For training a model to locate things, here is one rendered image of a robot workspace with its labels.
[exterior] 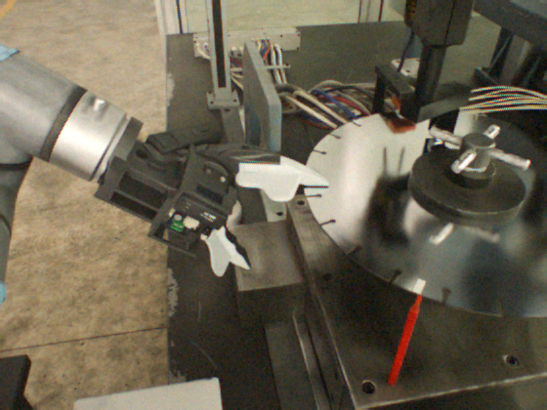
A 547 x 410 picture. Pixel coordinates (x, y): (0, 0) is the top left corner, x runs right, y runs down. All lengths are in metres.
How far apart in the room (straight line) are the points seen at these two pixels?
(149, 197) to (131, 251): 1.40
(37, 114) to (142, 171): 0.09
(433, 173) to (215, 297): 0.32
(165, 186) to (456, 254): 0.26
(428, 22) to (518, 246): 0.21
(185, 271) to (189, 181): 0.27
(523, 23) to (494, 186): 0.33
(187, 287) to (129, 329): 0.94
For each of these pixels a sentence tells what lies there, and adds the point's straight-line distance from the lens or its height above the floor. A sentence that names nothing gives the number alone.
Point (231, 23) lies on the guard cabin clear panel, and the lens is 1.60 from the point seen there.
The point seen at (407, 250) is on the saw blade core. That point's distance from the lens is 0.41.
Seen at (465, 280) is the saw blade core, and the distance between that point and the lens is 0.40.
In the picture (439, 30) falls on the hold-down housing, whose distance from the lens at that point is 0.47.
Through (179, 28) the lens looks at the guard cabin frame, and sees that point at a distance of 1.55.
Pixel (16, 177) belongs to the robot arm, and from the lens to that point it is 0.47.
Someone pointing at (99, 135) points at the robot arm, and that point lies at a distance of 0.42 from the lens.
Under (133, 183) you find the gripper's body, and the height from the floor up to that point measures 0.99.
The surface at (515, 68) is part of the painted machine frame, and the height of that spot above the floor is 0.82.
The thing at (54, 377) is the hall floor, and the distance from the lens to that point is 1.56.
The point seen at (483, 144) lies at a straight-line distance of 0.47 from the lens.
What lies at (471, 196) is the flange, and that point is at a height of 0.96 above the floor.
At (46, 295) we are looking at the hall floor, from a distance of 1.77.
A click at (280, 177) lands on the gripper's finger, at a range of 0.45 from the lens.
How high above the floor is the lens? 1.23
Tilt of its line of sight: 39 degrees down
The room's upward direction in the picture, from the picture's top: straight up
